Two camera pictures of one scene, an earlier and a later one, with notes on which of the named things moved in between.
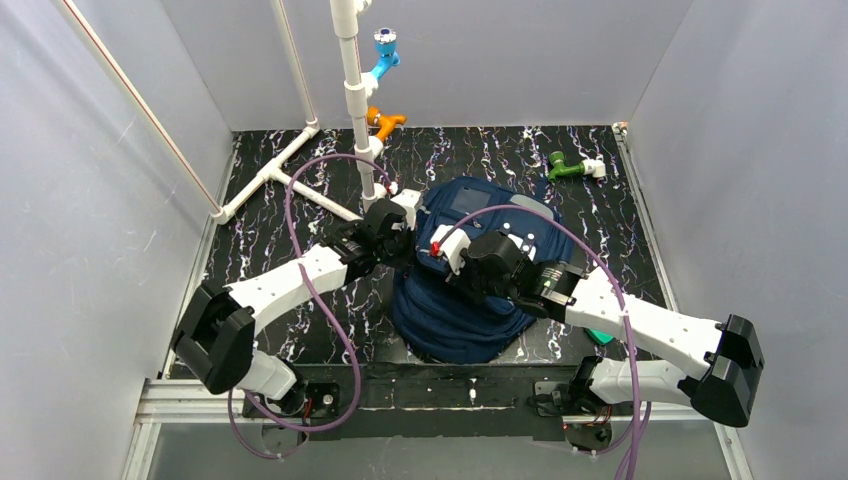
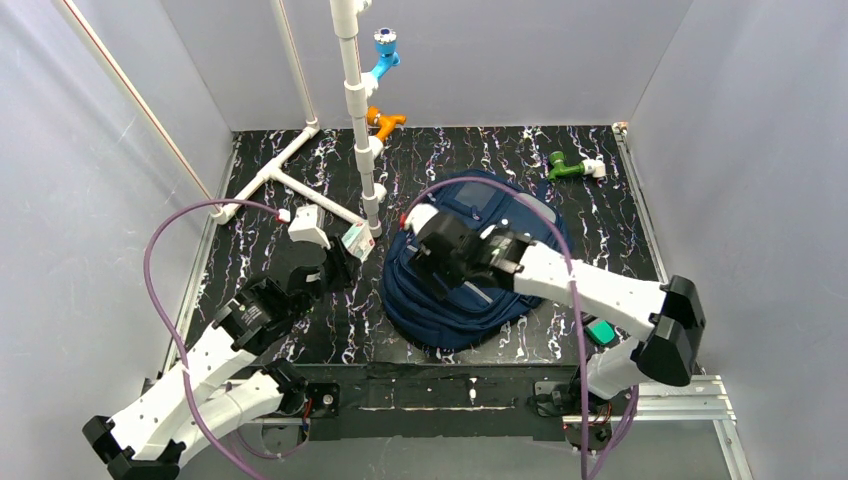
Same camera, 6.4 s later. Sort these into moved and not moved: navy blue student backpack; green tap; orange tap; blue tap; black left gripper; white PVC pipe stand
Moved: navy blue student backpack; black left gripper
Not moved: white PVC pipe stand; orange tap; blue tap; green tap
